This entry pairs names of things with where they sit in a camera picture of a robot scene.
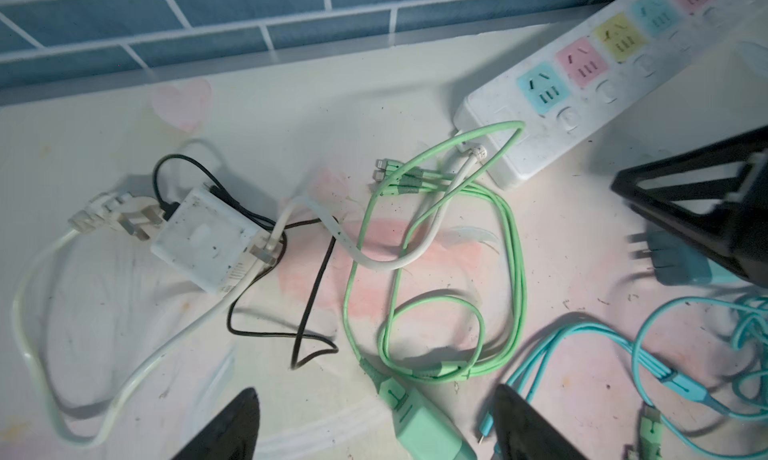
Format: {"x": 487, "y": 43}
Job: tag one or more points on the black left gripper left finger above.
{"x": 232, "y": 434}

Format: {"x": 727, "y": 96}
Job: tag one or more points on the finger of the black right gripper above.
{"x": 724, "y": 219}

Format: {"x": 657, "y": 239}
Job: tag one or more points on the small teal charger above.
{"x": 674, "y": 263}

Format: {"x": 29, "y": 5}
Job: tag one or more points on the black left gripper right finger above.
{"x": 522, "y": 433}

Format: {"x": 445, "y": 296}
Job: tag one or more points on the white multicolour power strip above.
{"x": 580, "y": 82}

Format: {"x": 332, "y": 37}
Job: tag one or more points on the light green charger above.
{"x": 421, "y": 427}

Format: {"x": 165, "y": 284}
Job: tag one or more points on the white cube charger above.
{"x": 207, "y": 240}

